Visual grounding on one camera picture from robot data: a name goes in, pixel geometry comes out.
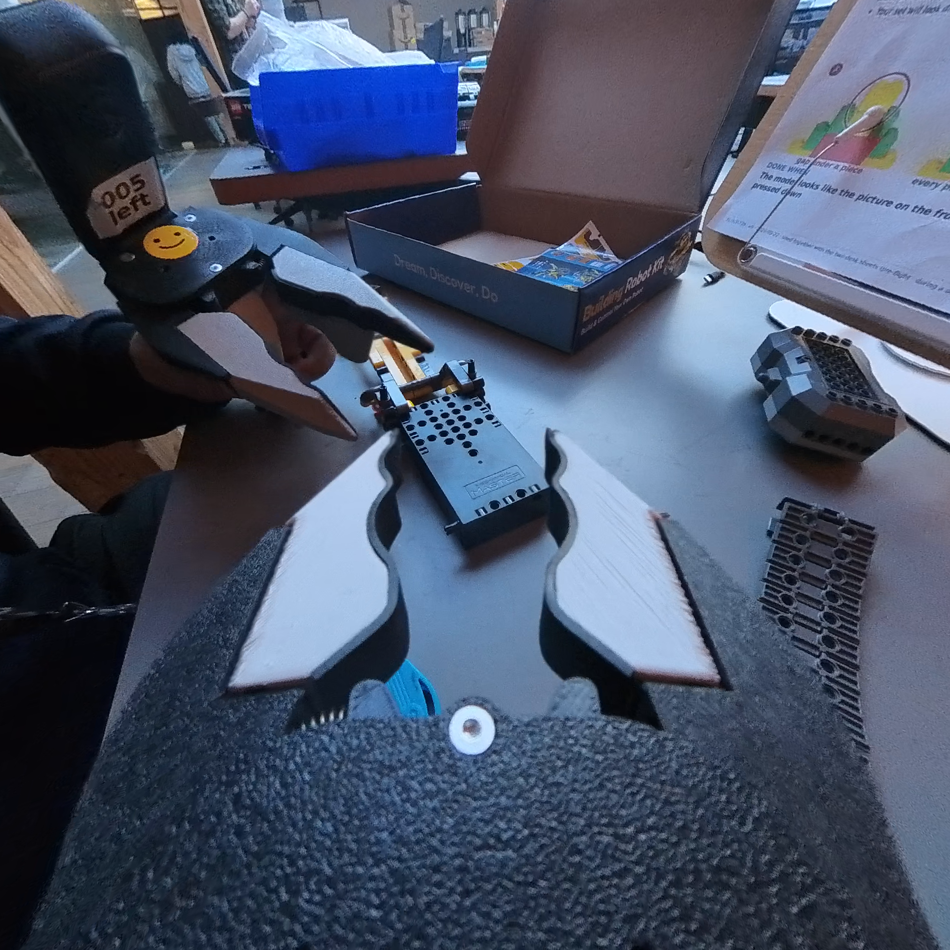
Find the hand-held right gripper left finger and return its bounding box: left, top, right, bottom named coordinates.
left=225, top=430, right=411, bottom=695

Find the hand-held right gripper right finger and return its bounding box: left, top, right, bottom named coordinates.
left=542, top=428, right=727, bottom=728

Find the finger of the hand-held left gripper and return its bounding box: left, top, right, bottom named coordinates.
left=269, top=243, right=436, bottom=365
left=177, top=310, right=359, bottom=442

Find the blue brick separator tool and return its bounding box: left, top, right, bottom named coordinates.
left=386, top=661, right=442, bottom=717

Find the black perforated brick box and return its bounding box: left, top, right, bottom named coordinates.
left=360, top=335, right=554, bottom=552

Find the person's left forearm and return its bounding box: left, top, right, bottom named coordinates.
left=0, top=312, right=187, bottom=457

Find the grey desk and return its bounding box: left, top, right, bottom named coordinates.
left=111, top=215, right=950, bottom=950

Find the person's left hand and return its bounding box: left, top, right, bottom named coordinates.
left=131, top=284, right=336, bottom=409

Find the blue plastic bin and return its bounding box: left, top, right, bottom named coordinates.
left=250, top=61, right=461, bottom=173

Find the colourful printed booklet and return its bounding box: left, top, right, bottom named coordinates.
left=493, top=221, right=624, bottom=289

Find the clear plastic bag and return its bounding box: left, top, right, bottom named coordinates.
left=232, top=13, right=439, bottom=86

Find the grey brick model piece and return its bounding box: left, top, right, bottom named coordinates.
left=750, top=327, right=908, bottom=463

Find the dark blue cardboard box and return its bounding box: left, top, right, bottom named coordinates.
left=345, top=0, right=799, bottom=353

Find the wooden post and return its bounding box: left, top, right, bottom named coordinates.
left=0, top=208, right=183, bottom=513

